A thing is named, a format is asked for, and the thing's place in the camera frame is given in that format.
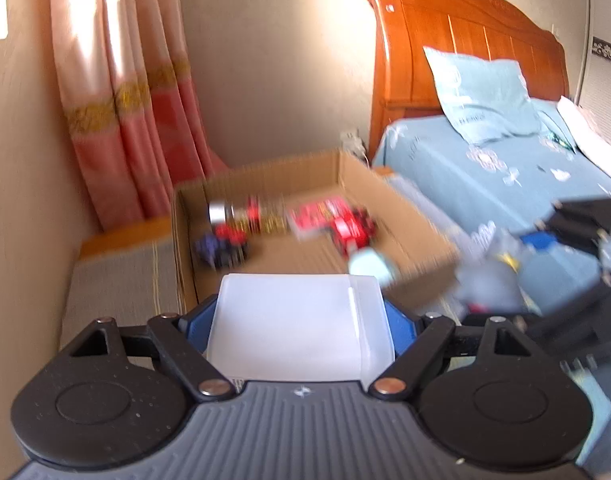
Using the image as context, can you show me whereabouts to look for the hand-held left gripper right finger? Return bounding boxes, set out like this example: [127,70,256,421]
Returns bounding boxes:
[368,299,535,402]

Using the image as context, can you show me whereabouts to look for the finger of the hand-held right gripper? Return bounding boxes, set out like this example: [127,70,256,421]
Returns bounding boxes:
[463,271,611,362]
[518,199,611,263]

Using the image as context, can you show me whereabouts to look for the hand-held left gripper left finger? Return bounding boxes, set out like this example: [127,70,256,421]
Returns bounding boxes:
[60,295,239,403]

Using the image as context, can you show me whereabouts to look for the light blue egg-shaped case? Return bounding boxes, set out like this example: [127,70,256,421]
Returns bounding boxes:
[348,249,402,287]

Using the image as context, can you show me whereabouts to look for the dark blue toy train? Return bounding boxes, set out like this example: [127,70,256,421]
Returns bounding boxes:
[194,224,252,269]

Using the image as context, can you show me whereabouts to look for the frosted white plastic container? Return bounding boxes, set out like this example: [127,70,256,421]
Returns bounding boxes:
[206,272,397,381]

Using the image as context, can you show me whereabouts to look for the grey cat figurine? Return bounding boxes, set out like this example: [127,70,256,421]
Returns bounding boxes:
[453,227,529,317]

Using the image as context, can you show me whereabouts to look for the red toy car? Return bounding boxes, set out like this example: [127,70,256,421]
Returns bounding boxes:
[329,206,379,259]

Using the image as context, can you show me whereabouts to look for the cardboard box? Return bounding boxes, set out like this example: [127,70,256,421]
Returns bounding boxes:
[170,147,461,313]

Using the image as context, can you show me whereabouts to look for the checked printed blanket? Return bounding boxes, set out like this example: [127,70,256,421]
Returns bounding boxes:
[60,160,611,461]

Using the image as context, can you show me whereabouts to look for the light blue bedsheet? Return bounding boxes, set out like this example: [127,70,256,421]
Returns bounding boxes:
[373,99,611,313]

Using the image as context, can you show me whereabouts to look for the clear bottle of gold capsules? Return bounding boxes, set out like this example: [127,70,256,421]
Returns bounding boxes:
[208,197,287,235]

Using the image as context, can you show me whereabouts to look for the pink flat packet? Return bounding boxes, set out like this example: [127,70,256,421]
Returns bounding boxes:
[287,199,359,240]

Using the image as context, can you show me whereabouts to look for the light blue pillow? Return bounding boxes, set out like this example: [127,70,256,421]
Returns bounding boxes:
[423,46,547,144]

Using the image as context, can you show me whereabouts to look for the pink curtain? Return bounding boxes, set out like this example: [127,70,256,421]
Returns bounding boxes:
[50,0,229,233]

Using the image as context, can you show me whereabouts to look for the wooden bed headboard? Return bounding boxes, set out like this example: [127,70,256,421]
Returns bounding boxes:
[362,0,572,161]

